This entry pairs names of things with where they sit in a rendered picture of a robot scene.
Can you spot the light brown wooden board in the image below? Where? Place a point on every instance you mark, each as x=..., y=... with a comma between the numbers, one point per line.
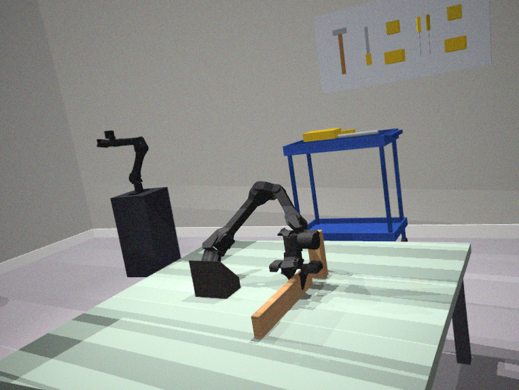
x=273, y=310

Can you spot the wooden post with slot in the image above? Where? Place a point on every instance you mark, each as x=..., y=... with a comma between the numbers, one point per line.
x=319, y=254

